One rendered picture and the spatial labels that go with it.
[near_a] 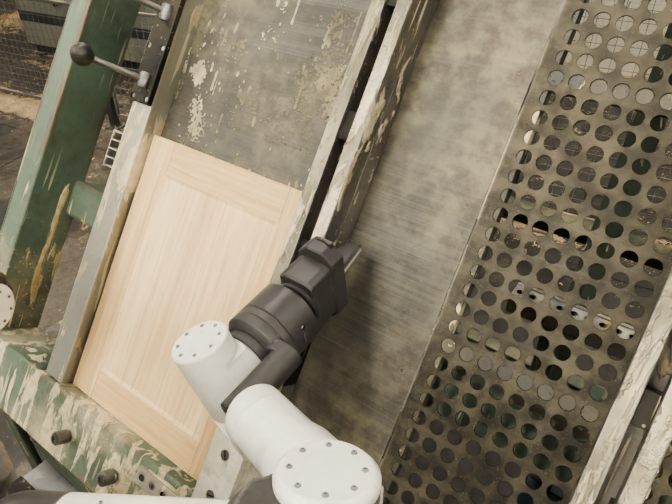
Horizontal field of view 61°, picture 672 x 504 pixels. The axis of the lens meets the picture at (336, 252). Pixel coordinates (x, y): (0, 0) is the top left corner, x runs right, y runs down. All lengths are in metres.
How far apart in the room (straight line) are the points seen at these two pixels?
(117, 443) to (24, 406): 0.26
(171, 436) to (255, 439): 0.48
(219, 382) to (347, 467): 0.24
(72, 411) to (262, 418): 0.64
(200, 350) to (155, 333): 0.42
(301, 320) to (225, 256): 0.30
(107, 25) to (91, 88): 0.13
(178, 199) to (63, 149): 0.35
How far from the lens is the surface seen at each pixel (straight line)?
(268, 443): 0.53
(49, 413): 1.20
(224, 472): 0.89
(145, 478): 1.02
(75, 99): 1.28
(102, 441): 1.10
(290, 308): 0.67
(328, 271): 0.70
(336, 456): 0.45
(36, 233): 1.32
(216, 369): 0.62
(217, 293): 0.94
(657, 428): 0.67
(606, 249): 1.23
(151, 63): 1.09
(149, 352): 1.05
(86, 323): 1.15
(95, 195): 1.26
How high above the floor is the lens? 1.72
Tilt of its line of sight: 37 degrees down
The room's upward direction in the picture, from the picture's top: straight up
